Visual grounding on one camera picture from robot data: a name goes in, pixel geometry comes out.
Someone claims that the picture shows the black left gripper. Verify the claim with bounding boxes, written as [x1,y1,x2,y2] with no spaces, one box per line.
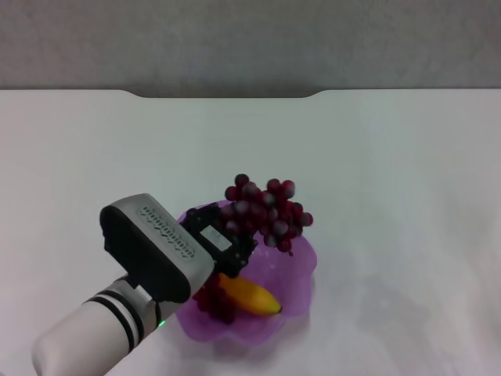
[183,203,258,277]

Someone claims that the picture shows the dark red grape bunch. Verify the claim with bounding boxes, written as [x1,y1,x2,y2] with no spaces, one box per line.
[192,173,315,326]

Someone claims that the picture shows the yellow banana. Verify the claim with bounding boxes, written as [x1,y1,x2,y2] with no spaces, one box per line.
[217,272,283,316]

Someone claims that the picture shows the purple scalloped plastic bowl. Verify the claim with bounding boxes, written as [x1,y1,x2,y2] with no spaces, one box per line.
[174,199,319,345]

